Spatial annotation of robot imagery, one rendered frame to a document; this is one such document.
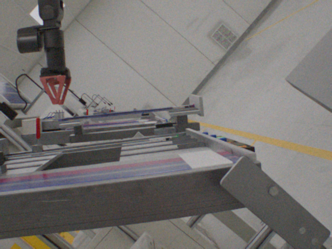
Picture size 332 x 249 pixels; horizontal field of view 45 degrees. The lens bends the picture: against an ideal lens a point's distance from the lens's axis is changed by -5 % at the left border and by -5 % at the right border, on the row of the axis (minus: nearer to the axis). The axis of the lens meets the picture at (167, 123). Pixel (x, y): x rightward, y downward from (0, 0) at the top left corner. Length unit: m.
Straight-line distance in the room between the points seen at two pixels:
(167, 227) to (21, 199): 1.56
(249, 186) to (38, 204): 0.28
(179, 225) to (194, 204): 1.53
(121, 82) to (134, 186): 8.11
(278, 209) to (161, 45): 8.27
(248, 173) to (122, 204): 0.17
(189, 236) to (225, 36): 7.19
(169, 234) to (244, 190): 1.59
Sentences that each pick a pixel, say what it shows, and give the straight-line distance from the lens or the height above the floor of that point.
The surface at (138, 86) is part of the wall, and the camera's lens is 8.65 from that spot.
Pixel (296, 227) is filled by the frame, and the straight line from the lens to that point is 0.57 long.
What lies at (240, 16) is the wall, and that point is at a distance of 9.17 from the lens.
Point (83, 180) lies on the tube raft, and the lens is 0.60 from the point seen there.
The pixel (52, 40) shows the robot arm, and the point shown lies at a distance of 1.15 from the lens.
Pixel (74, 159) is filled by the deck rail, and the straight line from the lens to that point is 1.24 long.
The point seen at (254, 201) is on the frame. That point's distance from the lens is 0.54.
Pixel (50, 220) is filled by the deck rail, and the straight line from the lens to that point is 0.58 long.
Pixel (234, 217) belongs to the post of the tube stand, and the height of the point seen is 0.33.
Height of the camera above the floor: 0.91
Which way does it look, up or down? 6 degrees down
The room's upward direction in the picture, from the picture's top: 49 degrees counter-clockwise
